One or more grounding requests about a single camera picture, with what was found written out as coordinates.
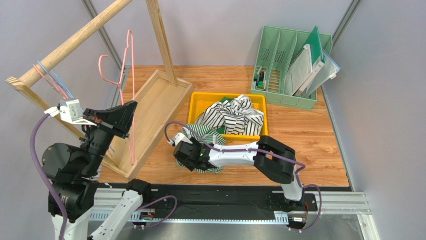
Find green white striped tank top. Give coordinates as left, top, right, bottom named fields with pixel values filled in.
left=181, top=124, right=227, bottom=174

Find wooden clothes rack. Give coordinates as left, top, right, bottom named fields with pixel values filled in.
left=5, top=0, right=195, bottom=181

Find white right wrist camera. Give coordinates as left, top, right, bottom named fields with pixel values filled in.
left=168, top=132, right=193, bottom=147

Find clear mesh zip pouch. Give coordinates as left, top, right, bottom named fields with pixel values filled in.
left=301, top=49, right=341, bottom=98

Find black white striped tank top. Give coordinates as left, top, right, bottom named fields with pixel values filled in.
left=195, top=94, right=265, bottom=136

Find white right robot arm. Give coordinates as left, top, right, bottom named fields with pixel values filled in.
left=171, top=133, right=304, bottom=202

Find yellow plastic tray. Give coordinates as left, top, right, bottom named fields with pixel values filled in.
left=187, top=92, right=269, bottom=142

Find white pen in organizer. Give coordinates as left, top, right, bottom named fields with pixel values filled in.
left=253, top=65, right=264, bottom=90

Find green plastic file organizer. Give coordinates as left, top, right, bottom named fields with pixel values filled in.
left=250, top=26, right=318, bottom=111

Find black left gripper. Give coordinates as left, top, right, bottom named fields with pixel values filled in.
left=81, top=100, right=139, bottom=175

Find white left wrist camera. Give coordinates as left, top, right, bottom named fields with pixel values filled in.
left=44, top=98, right=96, bottom=126

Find blue wire hanger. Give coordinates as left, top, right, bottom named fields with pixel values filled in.
left=37, top=60, right=116, bottom=154

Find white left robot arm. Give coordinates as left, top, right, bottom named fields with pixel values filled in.
left=42, top=99, right=153, bottom=240

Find green cover book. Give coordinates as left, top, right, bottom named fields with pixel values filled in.
left=294, top=26, right=325, bottom=97

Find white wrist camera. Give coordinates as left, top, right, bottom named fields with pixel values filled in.
left=44, top=98, right=96, bottom=126
left=168, top=132, right=193, bottom=147

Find pink wire hanger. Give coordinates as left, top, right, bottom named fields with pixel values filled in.
left=98, top=29, right=137, bottom=167
left=33, top=63, right=114, bottom=157

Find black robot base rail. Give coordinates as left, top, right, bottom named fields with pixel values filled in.
left=151, top=184, right=319, bottom=221

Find white mesh document pouch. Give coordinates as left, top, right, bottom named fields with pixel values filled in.
left=284, top=44, right=313, bottom=96

